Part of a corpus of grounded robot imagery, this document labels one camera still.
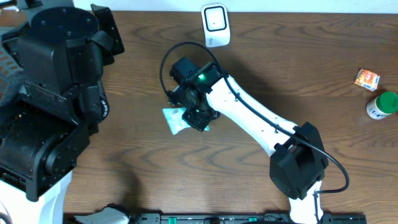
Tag light blue wet wipes pack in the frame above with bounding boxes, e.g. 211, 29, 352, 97
162, 108, 210, 135

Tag small orange juice carton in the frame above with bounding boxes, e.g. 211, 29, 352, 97
354, 68, 380, 91

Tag green lid jar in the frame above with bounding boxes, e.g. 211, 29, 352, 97
366, 91, 397, 120

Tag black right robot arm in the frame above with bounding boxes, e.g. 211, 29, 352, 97
169, 57, 328, 223

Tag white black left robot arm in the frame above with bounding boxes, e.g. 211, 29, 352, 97
1, 1, 124, 223

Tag white barcode scanner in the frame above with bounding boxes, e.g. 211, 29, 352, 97
201, 4, 231, 48

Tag grey plastic mesh basket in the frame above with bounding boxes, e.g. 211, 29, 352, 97
0, 26, 25, 108

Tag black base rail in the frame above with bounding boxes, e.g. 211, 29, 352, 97
63, 203, 368, 224

